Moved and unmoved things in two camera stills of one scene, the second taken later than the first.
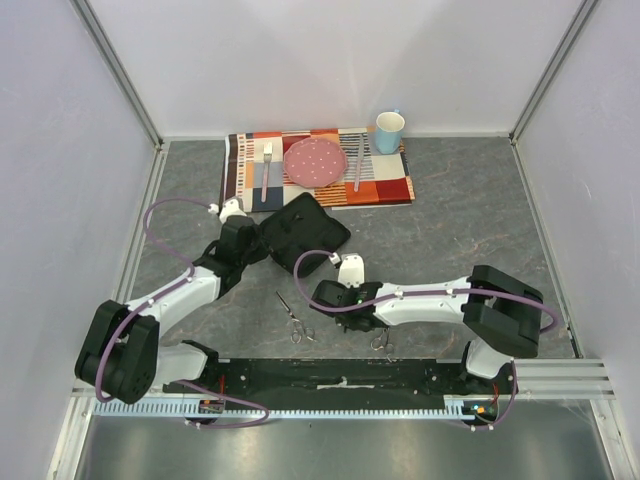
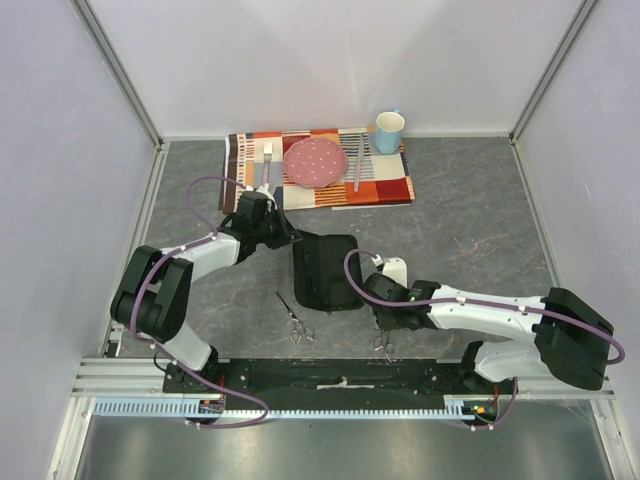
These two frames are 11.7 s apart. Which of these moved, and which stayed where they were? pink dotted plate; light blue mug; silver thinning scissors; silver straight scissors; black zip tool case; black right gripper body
Moved: black right gripper body; black zip tool case
Stayed: pink dotted plate; silver straight scissors; light blue mug; silver thinning scissors
